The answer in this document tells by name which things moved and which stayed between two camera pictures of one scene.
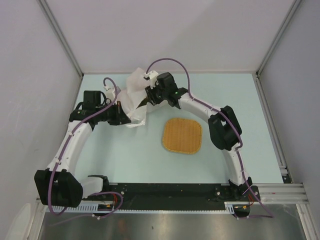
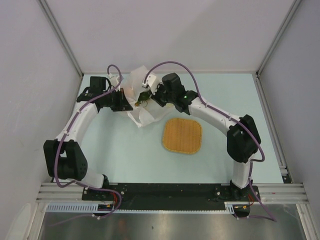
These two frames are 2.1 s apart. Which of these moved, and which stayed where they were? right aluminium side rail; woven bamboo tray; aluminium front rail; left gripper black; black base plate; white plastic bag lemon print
Moved: white plastic bag lemon print; left gripper black
Stayed: right aluminium side rail; aluminium front rail; black base plate; woven bamboo tray
